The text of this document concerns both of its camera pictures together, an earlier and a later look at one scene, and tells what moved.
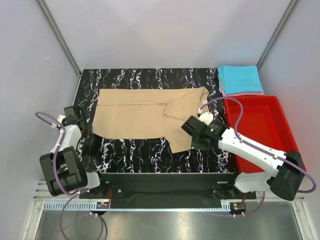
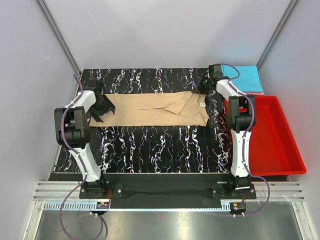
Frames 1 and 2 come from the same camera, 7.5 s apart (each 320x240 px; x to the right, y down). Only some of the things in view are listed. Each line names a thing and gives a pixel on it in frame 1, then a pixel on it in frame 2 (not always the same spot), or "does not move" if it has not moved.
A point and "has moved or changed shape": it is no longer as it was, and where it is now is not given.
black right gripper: x=195 y=145 to x=198 y=89
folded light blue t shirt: x=239 y=79 does not move
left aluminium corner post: x=59 y=37 does not move
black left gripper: x=88 y=130 to x=108 y=106
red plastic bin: x=262 y=121 does not move
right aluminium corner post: x=290 y=8 does not move
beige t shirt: x=156 y=113 has moved or changed shape
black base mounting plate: x=167 y=190 does not move
